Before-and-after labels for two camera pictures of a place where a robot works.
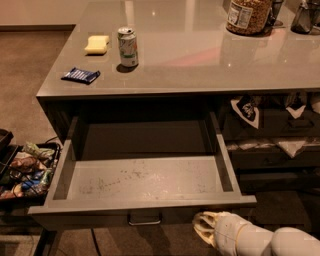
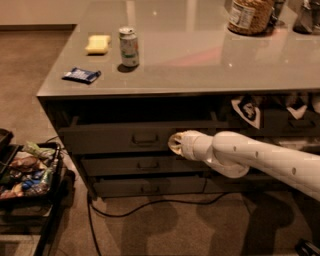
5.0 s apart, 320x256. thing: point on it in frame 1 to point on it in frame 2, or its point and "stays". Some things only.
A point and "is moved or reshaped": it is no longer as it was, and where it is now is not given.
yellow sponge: x=97 y=44 stays
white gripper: x=227 y=230 to x=189 y=144
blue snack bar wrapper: x=83 y=76 stays
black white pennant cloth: x=245 y=106 stays
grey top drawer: x=140 y=171 is moved or reshaped
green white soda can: x=128 y=46 stays
